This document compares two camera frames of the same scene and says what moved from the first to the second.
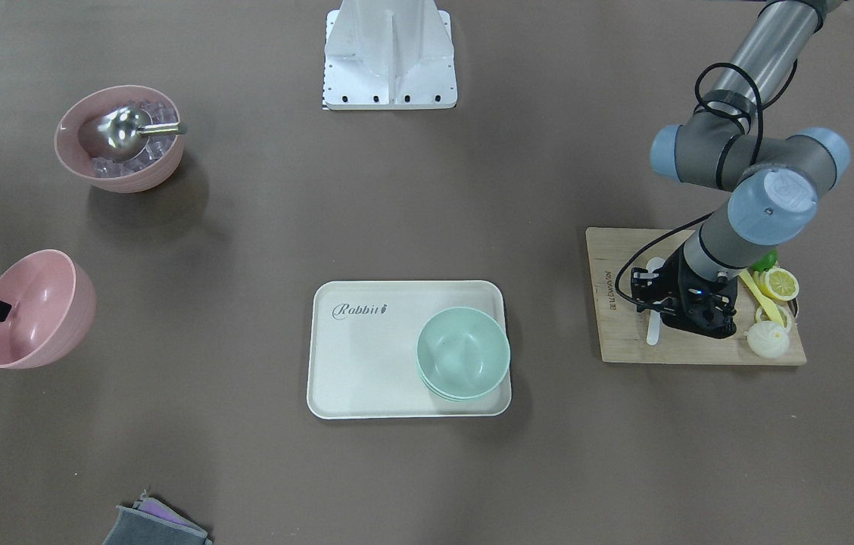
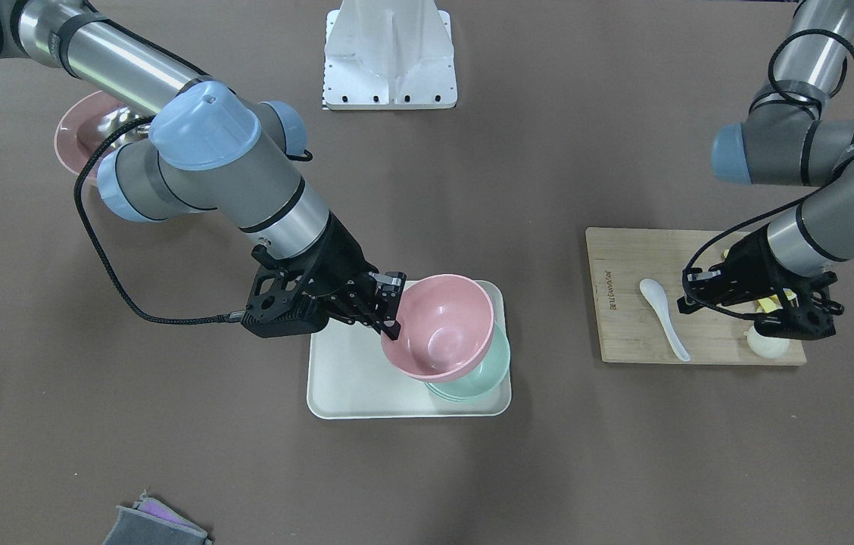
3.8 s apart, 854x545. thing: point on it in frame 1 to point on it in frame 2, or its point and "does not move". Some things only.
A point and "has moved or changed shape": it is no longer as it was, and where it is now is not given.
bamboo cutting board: [622, 324] does not move
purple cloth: [153, 506] does not move
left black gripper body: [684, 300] to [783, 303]
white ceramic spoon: [655, 316] has moved or changed shape
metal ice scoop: [124, 132] does not move
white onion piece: [768, 340] does not move
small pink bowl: [53, 300] to [445, 322]
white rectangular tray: [363, 348] does not move
